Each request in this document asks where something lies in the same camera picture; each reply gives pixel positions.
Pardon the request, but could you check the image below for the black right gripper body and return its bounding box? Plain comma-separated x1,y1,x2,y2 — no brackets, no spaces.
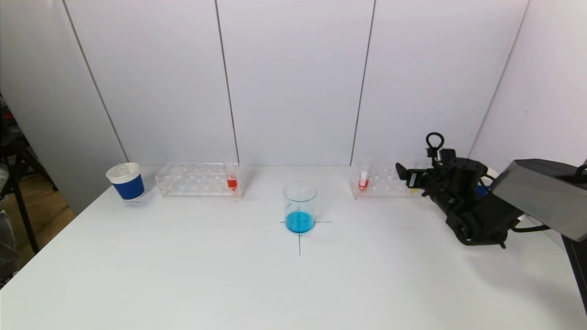
406,168,440,193

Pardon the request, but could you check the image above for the clear acrylic test tube rack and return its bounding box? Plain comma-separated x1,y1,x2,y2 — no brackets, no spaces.
155,163,245,198
349,161,432,200

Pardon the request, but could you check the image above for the white-labelled red pigment test tube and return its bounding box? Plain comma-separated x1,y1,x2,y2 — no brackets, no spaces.
357,156,373,192

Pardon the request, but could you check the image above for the clear glass beaker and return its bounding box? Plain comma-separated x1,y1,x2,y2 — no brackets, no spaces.
282,182,317,233

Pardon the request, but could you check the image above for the white paper cup blue sleeve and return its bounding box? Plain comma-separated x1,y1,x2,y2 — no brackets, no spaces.
106,163,146,203
475,167,499,198

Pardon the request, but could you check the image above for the black metal stool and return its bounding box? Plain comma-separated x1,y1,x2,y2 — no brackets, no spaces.
0,92,59,255

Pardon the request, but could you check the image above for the grey fabric bundle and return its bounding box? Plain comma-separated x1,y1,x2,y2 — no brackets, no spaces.
0,210,21,278

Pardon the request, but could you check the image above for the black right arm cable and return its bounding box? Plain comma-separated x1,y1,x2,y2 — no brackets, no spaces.
425,132,445,159

